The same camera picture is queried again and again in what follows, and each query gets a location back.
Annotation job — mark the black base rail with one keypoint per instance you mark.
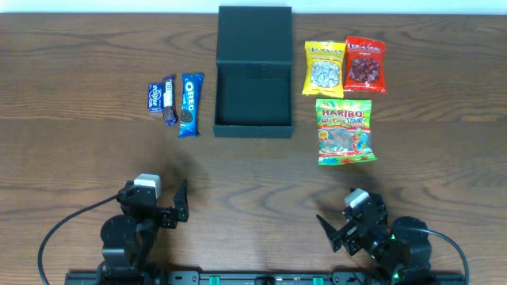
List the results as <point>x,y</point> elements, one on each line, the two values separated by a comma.
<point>221,278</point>

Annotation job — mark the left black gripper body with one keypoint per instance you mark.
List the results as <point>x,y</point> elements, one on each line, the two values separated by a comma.
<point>165,216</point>

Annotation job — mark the blue Eclipse mint pack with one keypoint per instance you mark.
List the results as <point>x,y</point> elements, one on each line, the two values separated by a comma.
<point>154,98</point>

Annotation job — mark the dark blue snack bar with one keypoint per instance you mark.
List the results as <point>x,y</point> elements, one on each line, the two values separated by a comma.
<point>168,110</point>

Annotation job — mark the yellow Hacks candy bag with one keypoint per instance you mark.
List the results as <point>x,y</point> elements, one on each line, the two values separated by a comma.
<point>324,63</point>

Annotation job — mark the dark green open box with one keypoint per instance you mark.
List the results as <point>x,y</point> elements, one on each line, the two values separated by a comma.
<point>254,60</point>

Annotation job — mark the blue Oreo cookie pack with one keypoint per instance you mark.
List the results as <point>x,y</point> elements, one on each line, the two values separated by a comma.
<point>192,84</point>

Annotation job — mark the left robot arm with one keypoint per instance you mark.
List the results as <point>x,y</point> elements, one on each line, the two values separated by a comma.
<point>128,238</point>

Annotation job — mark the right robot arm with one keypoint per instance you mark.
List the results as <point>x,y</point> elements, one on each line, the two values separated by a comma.
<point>401,250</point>

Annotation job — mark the Haribo worms gummy bag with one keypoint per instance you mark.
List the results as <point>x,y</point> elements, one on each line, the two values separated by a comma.
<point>344,131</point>

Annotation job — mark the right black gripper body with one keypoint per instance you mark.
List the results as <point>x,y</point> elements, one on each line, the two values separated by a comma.
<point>346,236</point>

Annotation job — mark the red Hacks candy bag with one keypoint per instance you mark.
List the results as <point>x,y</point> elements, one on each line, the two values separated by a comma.
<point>364,65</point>

